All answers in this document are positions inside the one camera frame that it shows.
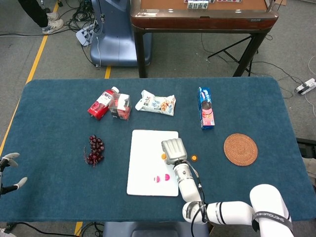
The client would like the black metal frame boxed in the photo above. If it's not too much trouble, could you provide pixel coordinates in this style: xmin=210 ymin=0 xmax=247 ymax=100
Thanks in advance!
xmin=296 ymin=137 xmax=316 ymax=158

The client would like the person in black clothes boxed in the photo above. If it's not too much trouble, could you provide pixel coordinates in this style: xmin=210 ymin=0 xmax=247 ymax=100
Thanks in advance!
xmin=17 ymin=0 xmax=65 ymax=35

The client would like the blue machine base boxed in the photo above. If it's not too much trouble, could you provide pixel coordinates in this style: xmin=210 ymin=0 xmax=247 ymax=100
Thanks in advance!
xmin=89 ymin=0 xmax=153 ymax=67

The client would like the white power strip black plug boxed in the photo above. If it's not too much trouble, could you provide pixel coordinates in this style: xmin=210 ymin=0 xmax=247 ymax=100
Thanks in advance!
xmin=294 ymin=78 xmax=316 ymax=95

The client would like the grey-blue robot torso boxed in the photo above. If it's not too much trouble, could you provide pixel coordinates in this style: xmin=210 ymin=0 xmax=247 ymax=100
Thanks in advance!
xmin=102 ymin=221 xmax=210 ymax=237

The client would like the brown mahjong table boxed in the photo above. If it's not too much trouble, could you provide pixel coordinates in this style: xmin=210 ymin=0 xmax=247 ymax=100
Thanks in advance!
xmin=130 ymin=0 xmax=279 ymax=79

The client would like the red NFC juice carton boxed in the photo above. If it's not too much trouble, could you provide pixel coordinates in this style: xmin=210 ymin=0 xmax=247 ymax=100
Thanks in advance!
xmin=87 ymin=86 xmax=120 ymax=121

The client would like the white power strip with plugs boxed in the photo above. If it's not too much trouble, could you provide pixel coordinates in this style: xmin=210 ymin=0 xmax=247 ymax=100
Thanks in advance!
xmin=75 ymin=23 xmax=98 ymax=47

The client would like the white crumpled snack bag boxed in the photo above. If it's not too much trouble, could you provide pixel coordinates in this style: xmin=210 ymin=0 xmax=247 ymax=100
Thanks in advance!
xmin=135 ymin=89 xmax=177 ymax=117

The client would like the blue felt table cover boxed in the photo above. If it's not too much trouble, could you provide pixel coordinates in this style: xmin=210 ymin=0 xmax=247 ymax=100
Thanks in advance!
xmin=0 ymin=77 xmax=316 ymax=223

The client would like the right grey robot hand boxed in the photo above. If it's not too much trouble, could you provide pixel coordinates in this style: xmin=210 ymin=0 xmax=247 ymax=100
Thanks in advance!
xmin=160 ymin=138 xmax=188 ymax=165

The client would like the white rectangular board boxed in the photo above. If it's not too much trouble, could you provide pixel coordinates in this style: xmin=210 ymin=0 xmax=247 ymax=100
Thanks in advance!
xmin=126 ymin=129 xmax=180 ymax=198

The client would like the dark red grape bunch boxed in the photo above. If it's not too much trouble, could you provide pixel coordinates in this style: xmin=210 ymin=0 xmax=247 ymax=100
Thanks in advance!
xmin=83 ymin=134 xmax=106 ymax=168

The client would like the black cable tangle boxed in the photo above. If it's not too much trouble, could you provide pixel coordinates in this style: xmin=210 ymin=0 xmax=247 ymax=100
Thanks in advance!
xmin=61 ymin=0 xmax=99 ymax=33

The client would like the blue Oreo cookie box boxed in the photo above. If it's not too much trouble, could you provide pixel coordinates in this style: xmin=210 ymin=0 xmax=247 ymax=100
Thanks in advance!
xmin=197 ymin=86 xmax=215 ymax=131

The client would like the clear box of red snacks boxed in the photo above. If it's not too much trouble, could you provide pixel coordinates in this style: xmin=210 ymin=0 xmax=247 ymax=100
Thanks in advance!
xmin=108 ymin=93 xmax=132 ymax=121

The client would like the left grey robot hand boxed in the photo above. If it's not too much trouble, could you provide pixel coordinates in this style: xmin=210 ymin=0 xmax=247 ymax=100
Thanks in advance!
xmin=0 ymin=152 xmax=28 ymax=198

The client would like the round rattan coaster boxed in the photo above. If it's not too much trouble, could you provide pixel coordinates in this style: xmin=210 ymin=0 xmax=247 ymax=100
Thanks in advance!
xmin=223 ymin=133 xmax=259 ymax=167

